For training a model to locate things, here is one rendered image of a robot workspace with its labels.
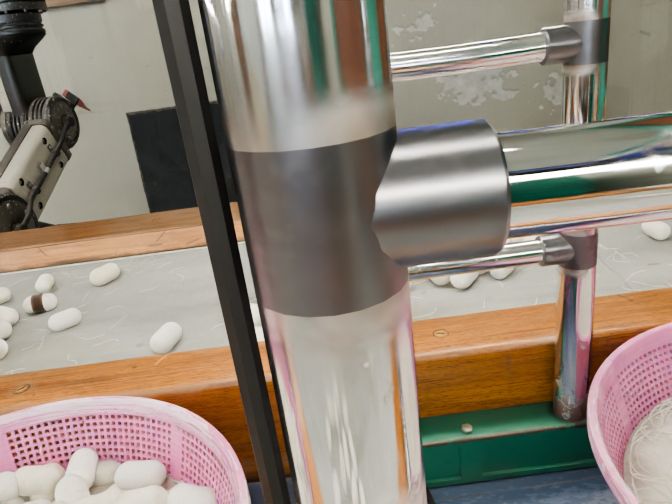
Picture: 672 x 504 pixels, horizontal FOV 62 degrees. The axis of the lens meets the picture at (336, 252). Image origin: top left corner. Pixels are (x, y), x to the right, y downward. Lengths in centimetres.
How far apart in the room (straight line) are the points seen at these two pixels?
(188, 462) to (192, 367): 8
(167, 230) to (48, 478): 42
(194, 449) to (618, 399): 27
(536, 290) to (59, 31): 244
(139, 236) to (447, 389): 50
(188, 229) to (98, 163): 203
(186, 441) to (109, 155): 242
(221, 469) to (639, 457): 25
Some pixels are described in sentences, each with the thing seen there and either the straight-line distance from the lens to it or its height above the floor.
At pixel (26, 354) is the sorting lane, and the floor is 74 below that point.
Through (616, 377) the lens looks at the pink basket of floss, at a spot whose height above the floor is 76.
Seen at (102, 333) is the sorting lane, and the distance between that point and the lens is 59.
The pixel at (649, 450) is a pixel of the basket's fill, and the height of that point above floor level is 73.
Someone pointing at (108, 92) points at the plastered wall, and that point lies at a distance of 271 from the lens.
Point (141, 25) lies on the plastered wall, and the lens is 265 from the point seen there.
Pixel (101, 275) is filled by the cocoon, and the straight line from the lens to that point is 69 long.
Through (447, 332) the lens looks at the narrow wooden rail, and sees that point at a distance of 43.
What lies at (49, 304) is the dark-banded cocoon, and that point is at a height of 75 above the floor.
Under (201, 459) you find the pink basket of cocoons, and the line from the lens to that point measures 37.
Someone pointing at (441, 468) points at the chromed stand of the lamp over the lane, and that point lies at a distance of 43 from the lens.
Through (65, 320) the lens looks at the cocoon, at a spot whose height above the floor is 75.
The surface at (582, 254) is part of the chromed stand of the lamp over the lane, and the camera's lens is 37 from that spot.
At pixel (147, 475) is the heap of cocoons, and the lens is 39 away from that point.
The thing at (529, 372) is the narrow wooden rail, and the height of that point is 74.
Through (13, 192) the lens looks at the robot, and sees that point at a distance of 112.
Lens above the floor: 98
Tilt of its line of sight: 22 degrees down
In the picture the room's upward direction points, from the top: 8 degrees counter-clockwise
